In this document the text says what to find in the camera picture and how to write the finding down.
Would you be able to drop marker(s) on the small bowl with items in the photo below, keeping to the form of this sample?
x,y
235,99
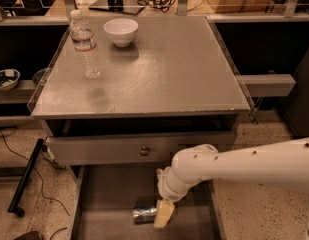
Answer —
x,y
9,79

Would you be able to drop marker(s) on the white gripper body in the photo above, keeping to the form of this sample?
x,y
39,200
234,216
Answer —
x,y
168,191

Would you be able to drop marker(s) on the grey top drawer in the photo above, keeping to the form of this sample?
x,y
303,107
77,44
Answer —
x,y
118,149

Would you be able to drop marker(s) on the black monitor stand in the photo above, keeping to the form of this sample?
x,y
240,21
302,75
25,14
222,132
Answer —
x,y
130,7

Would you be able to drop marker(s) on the open grey middle drawer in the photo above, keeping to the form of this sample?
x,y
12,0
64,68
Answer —
x,y
108,194

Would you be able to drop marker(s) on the silver blue redbull can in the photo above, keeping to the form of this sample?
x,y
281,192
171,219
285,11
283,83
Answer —
x,y
144,214

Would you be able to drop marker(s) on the grey side shelf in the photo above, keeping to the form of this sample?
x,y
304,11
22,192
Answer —
x,y
269,85

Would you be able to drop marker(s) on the grey drawer cabinet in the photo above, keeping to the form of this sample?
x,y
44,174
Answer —
x,y
175,77

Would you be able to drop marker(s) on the round metal drawer knob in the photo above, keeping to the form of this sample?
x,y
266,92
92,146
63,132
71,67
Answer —
x,y
145,151

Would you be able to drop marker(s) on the clear plastic water bottle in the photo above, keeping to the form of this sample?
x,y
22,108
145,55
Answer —
x,y
83,39

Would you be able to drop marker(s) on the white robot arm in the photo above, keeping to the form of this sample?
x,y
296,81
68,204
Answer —
x,y
284,164

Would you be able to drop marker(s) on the black bar on floor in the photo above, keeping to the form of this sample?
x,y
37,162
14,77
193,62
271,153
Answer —
x,y
14,207

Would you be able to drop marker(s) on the white ceramic bowl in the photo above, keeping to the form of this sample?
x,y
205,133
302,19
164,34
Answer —
x,y
121,31

